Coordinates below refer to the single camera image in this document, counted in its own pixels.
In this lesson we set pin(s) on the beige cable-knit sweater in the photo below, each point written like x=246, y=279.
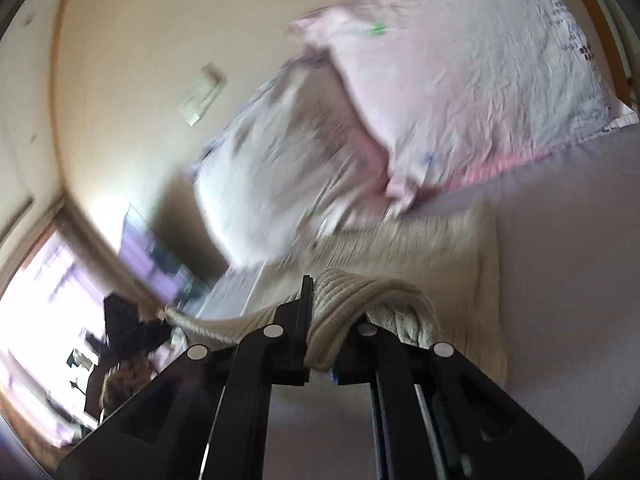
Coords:
x=424, y=280

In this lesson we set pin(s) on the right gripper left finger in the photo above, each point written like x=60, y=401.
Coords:
x=205, y=416

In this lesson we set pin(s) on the pink floral pillow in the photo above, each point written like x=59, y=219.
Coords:
x=458, y=91

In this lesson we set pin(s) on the lilac bed sheet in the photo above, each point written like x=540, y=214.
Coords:
x=568, y=230

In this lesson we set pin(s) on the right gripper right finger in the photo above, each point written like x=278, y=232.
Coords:
x=435, y=415

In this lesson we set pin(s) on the bright window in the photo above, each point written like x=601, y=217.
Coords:
x=49, y=307

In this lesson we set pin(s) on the white floral pillow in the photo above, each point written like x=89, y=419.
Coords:
x=294, y=165

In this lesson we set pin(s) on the white wall switch plate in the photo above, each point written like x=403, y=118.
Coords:
x=203, y=93

